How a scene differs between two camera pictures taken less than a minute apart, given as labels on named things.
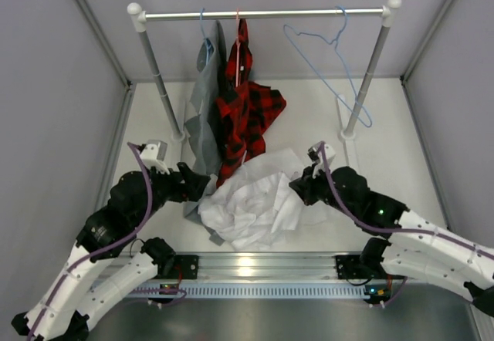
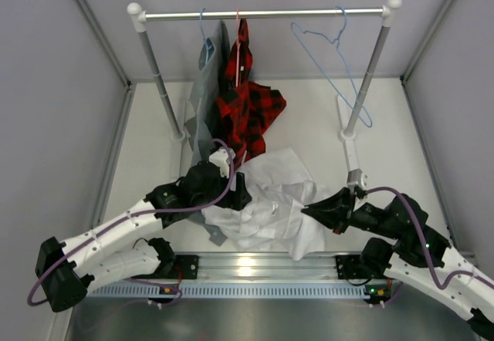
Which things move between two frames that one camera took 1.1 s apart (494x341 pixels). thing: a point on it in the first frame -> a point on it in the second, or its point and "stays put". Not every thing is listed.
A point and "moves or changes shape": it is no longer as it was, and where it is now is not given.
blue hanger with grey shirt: [206, 48] stays put
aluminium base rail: [307, 267] stays put
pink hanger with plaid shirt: [238, 45] stays put
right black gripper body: [317, 188] -> [367, 217]
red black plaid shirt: [244, 106] stays put
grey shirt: [202, 123] stays put
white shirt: [254, 203] moves or changes shape
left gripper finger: [195, 188] -> [240, 197]
